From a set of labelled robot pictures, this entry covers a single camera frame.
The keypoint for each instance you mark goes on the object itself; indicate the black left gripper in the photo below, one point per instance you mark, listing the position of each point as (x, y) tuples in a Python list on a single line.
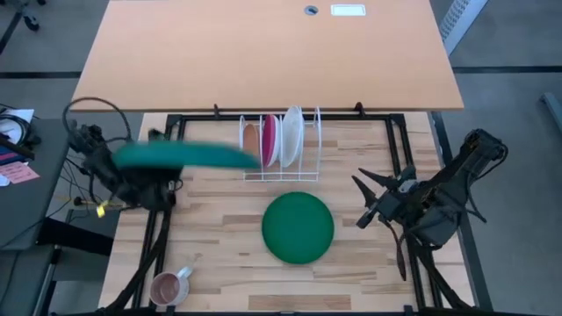
[(96, 158)]

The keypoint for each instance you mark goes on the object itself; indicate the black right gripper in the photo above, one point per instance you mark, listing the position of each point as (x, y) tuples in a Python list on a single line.
[(391, 204)]

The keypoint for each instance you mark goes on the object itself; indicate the green deep plate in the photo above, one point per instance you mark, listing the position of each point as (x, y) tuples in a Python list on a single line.
[(298, 228)]

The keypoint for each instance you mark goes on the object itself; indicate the large white plate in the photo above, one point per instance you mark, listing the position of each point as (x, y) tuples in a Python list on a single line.
[(290, 136)]

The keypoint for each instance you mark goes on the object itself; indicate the pink plate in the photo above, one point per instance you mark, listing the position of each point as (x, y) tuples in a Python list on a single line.
[(268, 140)]

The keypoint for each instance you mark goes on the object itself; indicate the brown plate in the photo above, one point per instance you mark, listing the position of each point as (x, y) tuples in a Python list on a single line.
[(251, 138)]

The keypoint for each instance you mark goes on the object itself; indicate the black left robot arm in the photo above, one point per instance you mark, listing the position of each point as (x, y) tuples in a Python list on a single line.
[(149, 188)]

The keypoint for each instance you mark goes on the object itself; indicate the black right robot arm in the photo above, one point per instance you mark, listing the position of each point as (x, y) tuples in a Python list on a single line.
[(456, 184)]

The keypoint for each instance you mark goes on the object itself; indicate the yellow rod black knob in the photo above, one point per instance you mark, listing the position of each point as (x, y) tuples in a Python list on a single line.
[(78, 201)]

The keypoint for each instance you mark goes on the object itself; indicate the black clamp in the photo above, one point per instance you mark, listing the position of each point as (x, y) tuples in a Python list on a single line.
[(216, 110), (359, 109)]

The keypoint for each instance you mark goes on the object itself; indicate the grey side table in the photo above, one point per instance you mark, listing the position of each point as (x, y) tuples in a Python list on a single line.
[(39, 206)]

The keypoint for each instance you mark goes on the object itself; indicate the pink paper note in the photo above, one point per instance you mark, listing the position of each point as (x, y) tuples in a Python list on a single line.
[(19, 172)]

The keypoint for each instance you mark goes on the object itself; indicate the black bar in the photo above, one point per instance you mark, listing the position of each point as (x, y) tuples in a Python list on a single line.
[(17, 151)]

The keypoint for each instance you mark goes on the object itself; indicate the white paper sheet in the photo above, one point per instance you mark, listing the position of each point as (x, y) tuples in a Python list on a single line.
[(24, 115)]

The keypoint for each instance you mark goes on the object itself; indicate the white mug pink inside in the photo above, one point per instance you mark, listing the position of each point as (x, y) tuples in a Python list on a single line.
[(169, 289)]

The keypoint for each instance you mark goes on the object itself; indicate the orange desk top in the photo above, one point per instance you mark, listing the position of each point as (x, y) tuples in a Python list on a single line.
[(263, 57)]

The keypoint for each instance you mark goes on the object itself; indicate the white desk outlet cover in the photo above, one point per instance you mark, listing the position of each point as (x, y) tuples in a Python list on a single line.
[(348, 10)]

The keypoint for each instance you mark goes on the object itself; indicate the black office chair base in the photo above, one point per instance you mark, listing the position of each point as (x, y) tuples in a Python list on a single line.
[(30, 22)]

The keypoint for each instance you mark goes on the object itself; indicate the white perforated computer tower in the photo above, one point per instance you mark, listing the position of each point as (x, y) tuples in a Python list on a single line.
[(461, 19)]

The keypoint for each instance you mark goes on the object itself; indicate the silver metal bracket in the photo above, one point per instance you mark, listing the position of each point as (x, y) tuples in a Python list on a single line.
[(407, 185)]

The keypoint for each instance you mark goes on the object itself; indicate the black aluminium table frame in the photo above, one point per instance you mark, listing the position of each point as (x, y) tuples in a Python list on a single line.
[(377, 117)]

